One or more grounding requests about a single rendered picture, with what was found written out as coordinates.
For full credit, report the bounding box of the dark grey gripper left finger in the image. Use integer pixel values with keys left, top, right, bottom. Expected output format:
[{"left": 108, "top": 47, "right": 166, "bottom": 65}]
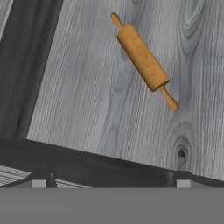
[{"left": 3, "top": 171, "right": 58, "bottom": 189}]

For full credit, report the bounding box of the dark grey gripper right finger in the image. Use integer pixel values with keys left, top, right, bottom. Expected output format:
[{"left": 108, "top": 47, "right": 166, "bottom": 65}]
[{"left": 165, "top": 171, "right": 217, "bottom": 189}]

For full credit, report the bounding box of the brown wooden rolling pin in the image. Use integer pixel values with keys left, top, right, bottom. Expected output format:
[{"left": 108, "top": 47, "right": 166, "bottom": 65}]
[{"left": 110, "top": 11, "right": 180, "bottom": 113}]

